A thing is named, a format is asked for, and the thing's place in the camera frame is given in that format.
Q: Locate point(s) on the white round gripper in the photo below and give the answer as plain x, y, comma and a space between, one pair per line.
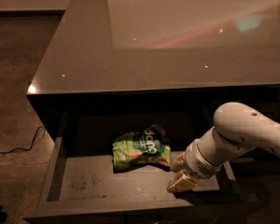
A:
196, 160

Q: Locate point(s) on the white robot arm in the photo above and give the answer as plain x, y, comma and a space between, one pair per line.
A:
237, 129

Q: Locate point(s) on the dark cabinet with glossy top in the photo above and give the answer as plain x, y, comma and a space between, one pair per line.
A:
123, 57

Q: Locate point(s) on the green chip bag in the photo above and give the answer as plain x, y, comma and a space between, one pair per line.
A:
150, 146

